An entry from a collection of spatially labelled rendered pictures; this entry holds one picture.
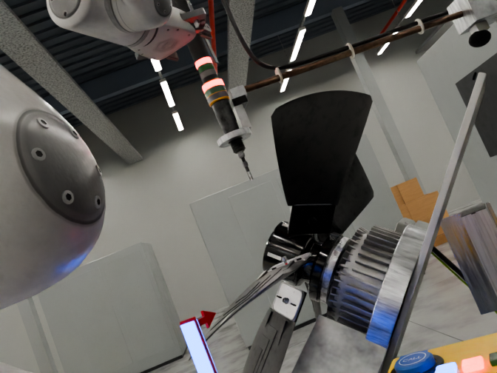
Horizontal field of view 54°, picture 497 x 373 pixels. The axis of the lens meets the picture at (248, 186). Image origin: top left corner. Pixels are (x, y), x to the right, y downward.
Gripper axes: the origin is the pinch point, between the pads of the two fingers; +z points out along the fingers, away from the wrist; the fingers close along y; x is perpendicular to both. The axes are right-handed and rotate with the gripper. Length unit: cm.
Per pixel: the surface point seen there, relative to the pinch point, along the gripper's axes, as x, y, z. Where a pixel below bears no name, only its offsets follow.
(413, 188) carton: -61, -81, 816
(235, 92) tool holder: -12.4, 3.6, 3.7
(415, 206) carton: -92, -91, 810
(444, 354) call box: -59, 28, -31
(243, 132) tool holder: -21.0, 3.0, 1.2
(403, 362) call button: -58, 24, -33
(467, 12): -13, 48, 34
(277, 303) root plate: -55, -9, 10
